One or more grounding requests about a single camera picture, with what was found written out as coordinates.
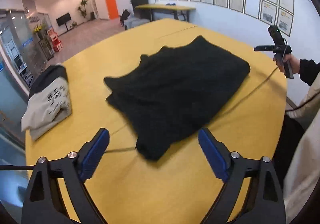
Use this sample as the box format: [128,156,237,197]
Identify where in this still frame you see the person's right forearm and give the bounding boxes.
[299,59,320,86]

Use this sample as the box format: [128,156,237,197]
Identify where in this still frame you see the person's right hand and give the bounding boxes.
[273,54,300,74]

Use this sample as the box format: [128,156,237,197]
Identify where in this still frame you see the beige and black folded garment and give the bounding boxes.
[21,64,72,141]

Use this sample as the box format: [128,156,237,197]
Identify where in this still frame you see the yellow side table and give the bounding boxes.
[136,4,196,22]

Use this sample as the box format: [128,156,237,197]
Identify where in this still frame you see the red stacked crates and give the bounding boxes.
[47,27,63,52]

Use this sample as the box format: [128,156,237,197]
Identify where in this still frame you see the yellow flower arrangement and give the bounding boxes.
[33,25,42,34]

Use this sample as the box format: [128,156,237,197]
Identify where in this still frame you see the black cable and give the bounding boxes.
[0,44,320,170]

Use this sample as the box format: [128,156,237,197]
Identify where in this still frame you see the black wall television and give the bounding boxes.
[56,12,71,31]

